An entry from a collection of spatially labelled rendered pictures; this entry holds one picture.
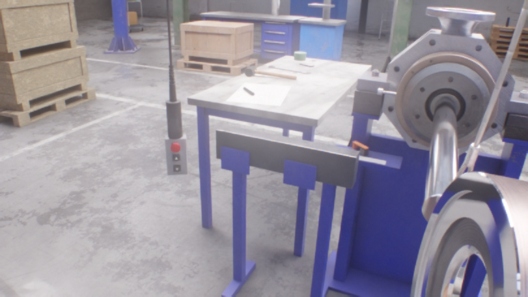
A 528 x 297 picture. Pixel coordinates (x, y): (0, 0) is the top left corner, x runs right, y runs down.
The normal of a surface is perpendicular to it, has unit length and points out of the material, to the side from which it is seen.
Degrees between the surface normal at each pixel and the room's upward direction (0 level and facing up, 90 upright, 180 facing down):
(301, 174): 90
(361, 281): 0
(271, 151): 90
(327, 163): 90
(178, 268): 0
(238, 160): 90
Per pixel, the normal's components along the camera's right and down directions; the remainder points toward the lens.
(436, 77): -0.41, 0.36
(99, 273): 0.03, -0.91
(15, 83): 0.94, 0.16
